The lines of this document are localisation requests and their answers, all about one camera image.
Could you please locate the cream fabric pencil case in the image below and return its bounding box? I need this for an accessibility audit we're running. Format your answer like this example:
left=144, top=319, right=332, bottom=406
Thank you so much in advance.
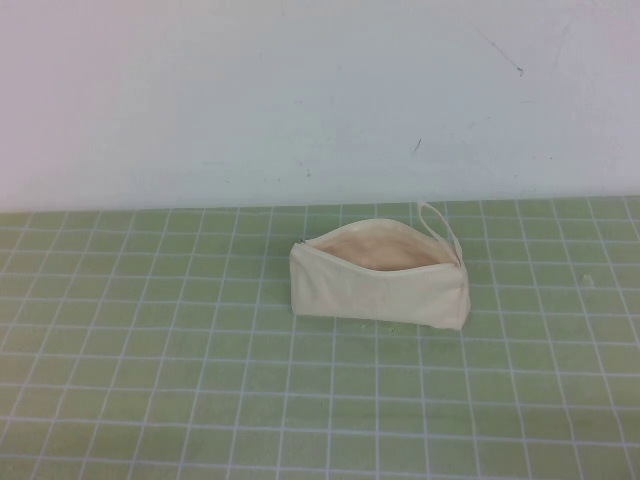
left=289, top=200, right=473, bottom=332

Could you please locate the green grid cutting mat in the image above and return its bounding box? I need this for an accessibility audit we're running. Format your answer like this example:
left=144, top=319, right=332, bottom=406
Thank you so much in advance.
left=0, top=198, right=640, bottom=480

